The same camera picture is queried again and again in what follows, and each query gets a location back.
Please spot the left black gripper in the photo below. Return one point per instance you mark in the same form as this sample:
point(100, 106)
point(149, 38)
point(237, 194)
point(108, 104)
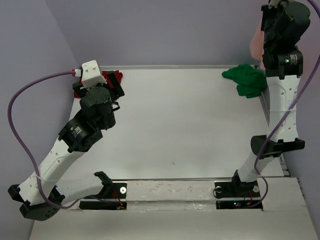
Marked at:
point(117, 92)

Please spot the pink t shirt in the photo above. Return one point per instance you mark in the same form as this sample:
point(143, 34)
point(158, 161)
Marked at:
point(257, 46)

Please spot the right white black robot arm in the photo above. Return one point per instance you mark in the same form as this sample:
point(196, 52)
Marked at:
point(283, 73)

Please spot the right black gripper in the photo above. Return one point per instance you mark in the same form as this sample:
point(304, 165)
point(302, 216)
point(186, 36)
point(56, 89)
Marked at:
point(267, 10)

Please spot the green crumpled t shirt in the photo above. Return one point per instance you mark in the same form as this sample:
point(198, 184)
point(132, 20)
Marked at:
point(250, 82)

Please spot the red folded t shirt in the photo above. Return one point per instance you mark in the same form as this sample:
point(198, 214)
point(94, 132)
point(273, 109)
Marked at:
point(111, 79)

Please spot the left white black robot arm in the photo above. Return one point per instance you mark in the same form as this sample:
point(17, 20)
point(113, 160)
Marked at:
point(42, 195)

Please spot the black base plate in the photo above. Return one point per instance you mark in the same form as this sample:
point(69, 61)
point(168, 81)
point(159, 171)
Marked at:
point(113, 200)
point(227, 198)

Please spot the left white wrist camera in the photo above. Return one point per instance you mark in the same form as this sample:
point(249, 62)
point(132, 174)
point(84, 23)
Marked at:
point(92, 74)

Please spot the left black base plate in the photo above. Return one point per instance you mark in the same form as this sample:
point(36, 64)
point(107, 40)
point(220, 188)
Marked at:
point(113, 200)

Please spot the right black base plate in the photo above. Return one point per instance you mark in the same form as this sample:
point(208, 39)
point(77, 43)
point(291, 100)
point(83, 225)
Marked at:
point(227, 198)

